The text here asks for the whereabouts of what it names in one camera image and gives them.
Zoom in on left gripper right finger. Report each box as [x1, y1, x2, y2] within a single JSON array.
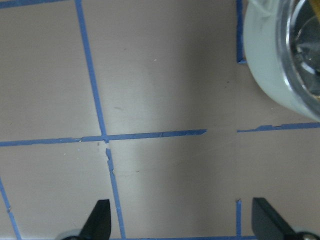
[[251, 197, 298, 240]]

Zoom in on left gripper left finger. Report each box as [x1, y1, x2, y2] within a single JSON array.
[[78, 199, 112, 240]]

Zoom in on pale green cooking pot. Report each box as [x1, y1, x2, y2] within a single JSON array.
[[243, 0, 320, 121]]

